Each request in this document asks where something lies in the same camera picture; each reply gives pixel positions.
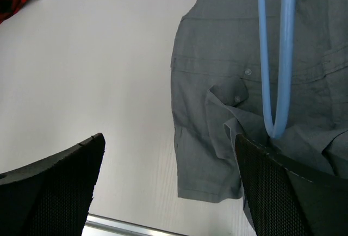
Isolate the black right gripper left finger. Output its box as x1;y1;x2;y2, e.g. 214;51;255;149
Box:
1;133;105;235

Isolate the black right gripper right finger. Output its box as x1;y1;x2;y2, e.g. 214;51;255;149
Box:
235;134;347;235

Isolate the light blue wire hanger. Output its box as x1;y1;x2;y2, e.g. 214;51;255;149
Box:
258;0;295;139

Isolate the grey button-up shirt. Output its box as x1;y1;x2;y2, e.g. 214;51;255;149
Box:
171;0;347;203

